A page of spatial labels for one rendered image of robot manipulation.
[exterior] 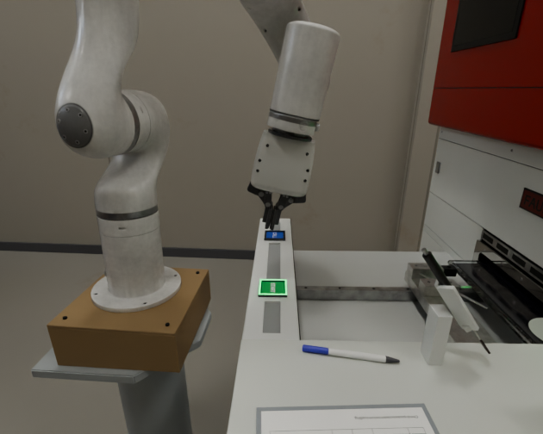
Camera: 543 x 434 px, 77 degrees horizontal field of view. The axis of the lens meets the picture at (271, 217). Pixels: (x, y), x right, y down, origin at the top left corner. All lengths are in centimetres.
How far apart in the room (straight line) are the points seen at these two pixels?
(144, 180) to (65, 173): 248
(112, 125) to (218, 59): 199
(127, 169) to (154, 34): 204
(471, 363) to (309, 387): 24
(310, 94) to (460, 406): 47
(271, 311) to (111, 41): 53
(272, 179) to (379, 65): 206
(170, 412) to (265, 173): 65
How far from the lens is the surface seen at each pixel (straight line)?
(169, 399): 96
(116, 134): 65
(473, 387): 57
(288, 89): 55
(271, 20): 64
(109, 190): 71
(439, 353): 57
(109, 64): 66
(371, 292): 93
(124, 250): 74
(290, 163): 57
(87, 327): 75
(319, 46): 55
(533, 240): 96
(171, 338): 69
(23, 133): 330
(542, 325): 88
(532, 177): 96
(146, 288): 78
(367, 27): 258
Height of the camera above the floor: 134
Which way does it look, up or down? 21 degrees down
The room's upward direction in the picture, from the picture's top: straight up
